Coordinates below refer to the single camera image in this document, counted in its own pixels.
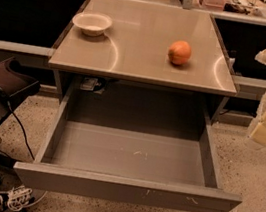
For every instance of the grey metal cabinet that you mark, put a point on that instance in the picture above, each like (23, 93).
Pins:
(126, 72)

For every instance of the grey metal top drawer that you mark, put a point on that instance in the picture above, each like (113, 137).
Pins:
(127, 145)

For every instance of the white laced sneaker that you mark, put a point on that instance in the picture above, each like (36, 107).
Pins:
(16, 199)

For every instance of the white paper bowl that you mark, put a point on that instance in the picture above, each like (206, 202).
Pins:
(92, 24)

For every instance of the black VR headset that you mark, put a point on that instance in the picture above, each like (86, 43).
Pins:
(15, 86)

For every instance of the orange fruit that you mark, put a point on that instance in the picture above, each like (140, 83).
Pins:
(179, 52)

